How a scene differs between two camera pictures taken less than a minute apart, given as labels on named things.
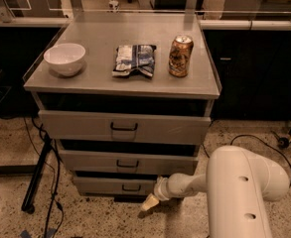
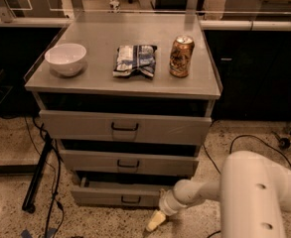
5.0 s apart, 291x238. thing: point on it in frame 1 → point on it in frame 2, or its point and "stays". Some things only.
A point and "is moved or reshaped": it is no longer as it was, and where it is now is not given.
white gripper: (162, 188) → (166, 206)
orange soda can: (180, 56) stays
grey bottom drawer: (114, 185) is moved or reshaped
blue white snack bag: (132, 58) stays
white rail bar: (252, 24) stays
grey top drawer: (123, 127) stays
